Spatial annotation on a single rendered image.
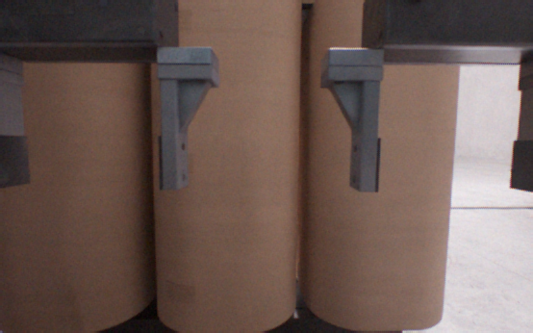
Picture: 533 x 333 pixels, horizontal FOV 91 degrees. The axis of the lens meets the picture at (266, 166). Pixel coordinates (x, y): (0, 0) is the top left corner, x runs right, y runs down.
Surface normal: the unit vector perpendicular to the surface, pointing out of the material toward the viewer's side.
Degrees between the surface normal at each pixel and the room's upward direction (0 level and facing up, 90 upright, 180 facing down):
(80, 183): 90
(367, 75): 90
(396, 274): 90
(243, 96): 90
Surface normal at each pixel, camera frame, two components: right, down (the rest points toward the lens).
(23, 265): 0.04, 0.08
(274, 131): 0.54, 0.07
